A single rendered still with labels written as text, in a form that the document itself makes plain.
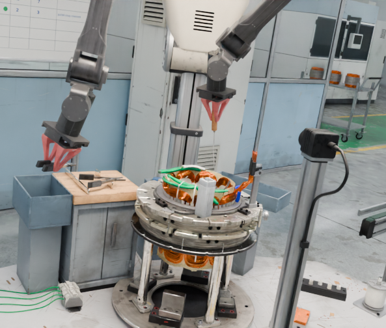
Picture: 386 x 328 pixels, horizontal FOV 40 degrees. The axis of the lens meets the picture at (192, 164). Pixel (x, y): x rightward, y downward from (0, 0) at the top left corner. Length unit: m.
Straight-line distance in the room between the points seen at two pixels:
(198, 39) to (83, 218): 0.67
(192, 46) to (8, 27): 1.88
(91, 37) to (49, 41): 2.33
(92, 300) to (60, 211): 0.26
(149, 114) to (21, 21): 1.02
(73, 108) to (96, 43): 0.16
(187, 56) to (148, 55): 1.99
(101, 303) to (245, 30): 0.82
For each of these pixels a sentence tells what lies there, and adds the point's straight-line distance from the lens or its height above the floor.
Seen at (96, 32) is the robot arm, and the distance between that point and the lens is 1.20.
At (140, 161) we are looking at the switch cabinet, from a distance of 3.78.
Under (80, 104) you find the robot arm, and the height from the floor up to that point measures 1.33.
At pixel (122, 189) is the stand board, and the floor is 1.07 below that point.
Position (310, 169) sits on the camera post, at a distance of 0.84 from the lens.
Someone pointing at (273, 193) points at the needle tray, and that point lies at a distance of 1.67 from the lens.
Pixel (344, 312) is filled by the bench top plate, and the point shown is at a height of 0.78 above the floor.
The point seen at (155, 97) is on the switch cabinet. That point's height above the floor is 0.97.
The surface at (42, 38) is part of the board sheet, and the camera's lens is 3.50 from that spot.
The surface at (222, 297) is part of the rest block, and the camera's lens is 1.44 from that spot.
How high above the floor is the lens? 1.54
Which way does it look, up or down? 16 degrees down
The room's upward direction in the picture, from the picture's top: 8 degrees clockwise
